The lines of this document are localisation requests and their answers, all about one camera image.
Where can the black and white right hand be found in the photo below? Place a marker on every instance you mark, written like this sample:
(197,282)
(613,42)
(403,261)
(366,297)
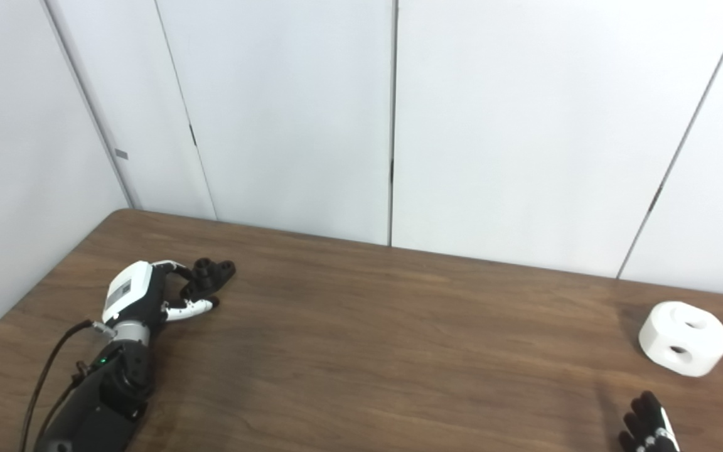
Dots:
(650,427)

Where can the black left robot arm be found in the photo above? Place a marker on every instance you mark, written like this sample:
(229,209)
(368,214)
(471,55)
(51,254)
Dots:
(107,395)

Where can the round white piece with holes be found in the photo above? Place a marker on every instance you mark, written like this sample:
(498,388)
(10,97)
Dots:
(681,339)

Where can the black and white left hand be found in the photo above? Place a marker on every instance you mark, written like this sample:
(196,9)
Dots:
(129,292)

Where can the black flanged holder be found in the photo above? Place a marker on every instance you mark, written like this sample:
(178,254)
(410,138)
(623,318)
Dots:
(211,276)

